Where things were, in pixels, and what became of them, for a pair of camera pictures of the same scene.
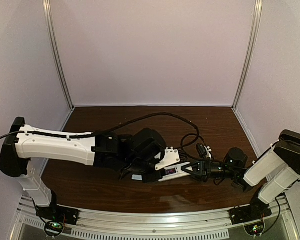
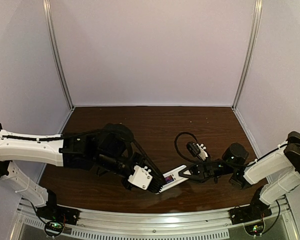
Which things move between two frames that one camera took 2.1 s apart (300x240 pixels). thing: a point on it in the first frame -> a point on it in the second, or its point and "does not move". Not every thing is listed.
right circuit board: [254, 229] does not move
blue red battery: [171, 171] -> [168, 179]
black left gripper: [148, 178] -> [128, 188]
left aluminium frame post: [48, 10] does not move
